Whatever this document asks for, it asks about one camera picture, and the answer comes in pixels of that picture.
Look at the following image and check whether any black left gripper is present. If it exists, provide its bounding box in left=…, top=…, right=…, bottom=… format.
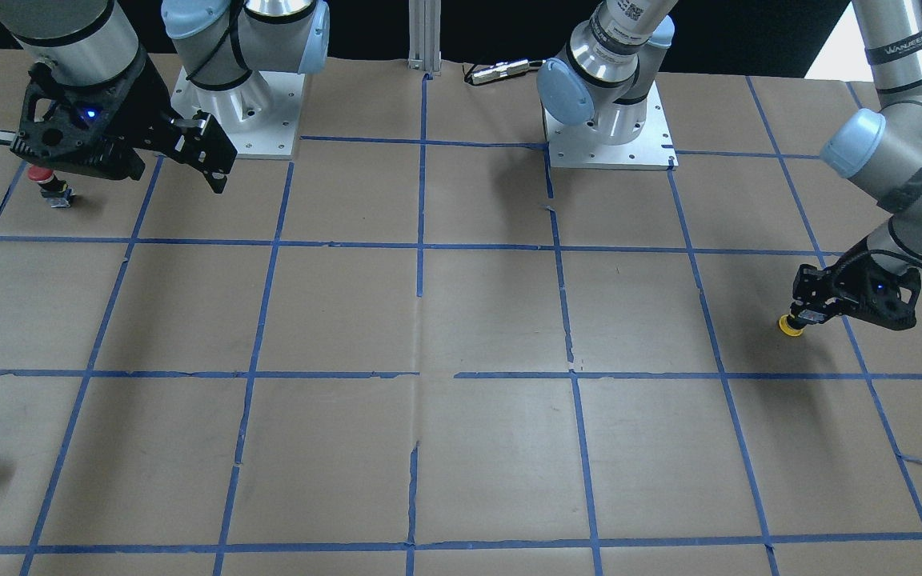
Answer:
left=789, top=250, right=921, bottom=331

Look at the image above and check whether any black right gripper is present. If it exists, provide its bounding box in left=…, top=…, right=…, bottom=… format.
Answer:
left=10, top=48, right=237, bottom=194

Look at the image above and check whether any yellow push button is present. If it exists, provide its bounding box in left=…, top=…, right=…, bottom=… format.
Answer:
left=778, top=310, right=819, bottom=337

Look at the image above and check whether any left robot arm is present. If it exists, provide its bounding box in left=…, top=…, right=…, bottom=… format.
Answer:
left=537, top=1, right=922, bottom=337

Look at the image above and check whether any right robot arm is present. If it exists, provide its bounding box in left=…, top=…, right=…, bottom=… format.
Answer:
left=0, top=1, right=331, bottom=194

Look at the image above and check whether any red push button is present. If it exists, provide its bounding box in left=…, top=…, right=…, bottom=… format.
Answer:
left=26, top=165, right=74, bottom=209

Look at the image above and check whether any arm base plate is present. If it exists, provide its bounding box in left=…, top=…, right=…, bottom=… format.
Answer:
left=543, top=84, right=679, bottom=170
left=171, top=68, right=308, bottom=160

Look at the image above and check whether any aluminium frame post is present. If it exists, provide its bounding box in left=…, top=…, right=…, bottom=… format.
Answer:
left=407, top=0, right=442, bottom=76

